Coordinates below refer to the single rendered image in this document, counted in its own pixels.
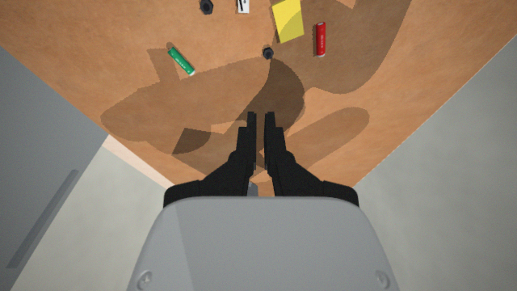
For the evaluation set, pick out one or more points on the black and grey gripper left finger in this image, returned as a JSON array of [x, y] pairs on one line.
[[231, 178]]

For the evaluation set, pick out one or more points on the green aa battery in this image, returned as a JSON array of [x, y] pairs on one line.
[[181, 61]]

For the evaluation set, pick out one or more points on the red cylinder with grey end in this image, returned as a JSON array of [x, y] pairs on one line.
[[321, 39]]

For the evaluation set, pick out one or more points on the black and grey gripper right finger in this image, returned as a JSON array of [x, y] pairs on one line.
[[291, 179]]

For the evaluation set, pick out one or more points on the black hex nut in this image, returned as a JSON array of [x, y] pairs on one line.
[[206, 6], [268, 53]]

